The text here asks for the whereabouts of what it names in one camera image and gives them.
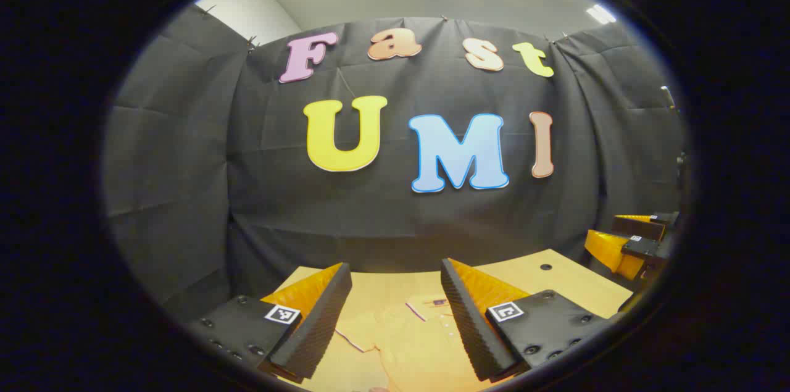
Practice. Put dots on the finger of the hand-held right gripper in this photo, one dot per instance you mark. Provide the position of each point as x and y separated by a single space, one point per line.
642 249
639 228

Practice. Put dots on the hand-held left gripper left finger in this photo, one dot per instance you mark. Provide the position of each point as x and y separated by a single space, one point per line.
321 318

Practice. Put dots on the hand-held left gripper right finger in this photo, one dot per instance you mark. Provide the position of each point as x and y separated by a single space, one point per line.
469 324

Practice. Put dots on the orange polo T-shirt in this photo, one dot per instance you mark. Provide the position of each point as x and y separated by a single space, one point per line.
413 342

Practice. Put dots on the black backdrop cloth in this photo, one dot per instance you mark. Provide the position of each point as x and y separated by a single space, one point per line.
370 219

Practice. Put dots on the ceiling light panel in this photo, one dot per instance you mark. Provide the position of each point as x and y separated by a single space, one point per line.
602 13

